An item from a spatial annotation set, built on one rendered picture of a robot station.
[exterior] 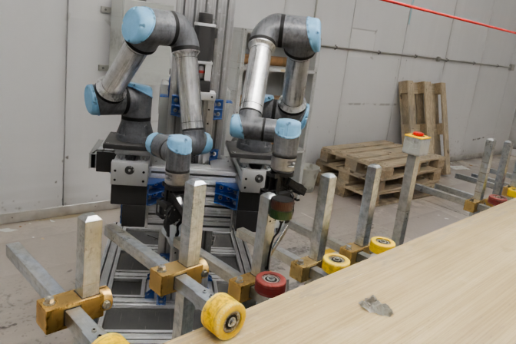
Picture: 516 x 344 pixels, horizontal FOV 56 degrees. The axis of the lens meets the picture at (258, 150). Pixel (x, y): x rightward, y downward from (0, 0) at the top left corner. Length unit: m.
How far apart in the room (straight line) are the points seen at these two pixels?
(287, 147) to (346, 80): 4.16
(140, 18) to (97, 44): 2.24
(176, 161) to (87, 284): 0.58
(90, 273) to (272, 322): 0.40
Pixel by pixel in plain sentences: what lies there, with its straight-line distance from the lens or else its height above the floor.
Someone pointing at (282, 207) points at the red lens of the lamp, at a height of 1.09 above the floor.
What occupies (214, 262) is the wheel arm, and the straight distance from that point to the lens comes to 1.45.
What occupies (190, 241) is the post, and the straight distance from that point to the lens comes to 1.14.
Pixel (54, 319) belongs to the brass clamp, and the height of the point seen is 0.95.
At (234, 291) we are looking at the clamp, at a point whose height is 0.85.
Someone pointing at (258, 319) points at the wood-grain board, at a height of 0.90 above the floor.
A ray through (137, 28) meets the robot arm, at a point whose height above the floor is 1.48.
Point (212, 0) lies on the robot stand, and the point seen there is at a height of 1.63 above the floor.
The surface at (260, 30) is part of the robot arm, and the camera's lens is 1.70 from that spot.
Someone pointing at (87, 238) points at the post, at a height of 1.10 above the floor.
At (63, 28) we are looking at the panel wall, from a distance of 3.75.
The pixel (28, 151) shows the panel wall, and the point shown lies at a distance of 3.81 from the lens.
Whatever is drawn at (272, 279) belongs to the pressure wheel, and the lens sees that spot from 1.29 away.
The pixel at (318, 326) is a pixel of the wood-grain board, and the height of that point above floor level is 0.90.
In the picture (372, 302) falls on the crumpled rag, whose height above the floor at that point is 0.91.
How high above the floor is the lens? 1.51
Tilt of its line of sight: 13 degrees down
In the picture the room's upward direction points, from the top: 7 degrees clockwise
